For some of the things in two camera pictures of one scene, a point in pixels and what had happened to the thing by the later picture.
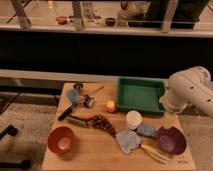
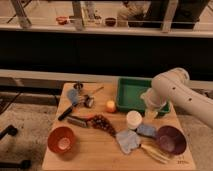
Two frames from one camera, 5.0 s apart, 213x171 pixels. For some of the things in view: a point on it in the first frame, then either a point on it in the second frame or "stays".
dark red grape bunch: x=100 y=122 stays
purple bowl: x=171 y=140 stays
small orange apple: x=110 y=106 stays
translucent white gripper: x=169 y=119 -> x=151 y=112
